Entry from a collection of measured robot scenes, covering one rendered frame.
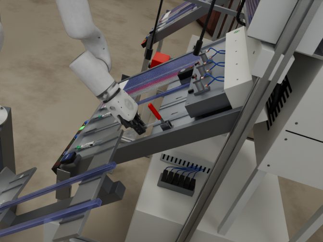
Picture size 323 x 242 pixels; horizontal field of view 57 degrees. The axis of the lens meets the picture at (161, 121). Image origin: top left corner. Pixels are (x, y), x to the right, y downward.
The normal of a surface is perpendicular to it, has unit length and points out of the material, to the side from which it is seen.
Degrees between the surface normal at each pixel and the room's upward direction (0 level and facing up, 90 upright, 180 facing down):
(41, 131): 0
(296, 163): 90
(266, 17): 90
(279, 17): 90
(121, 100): 36
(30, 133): 0
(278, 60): 90
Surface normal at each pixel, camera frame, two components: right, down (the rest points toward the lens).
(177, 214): 0.24, -0.77
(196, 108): -0.18, 0.56
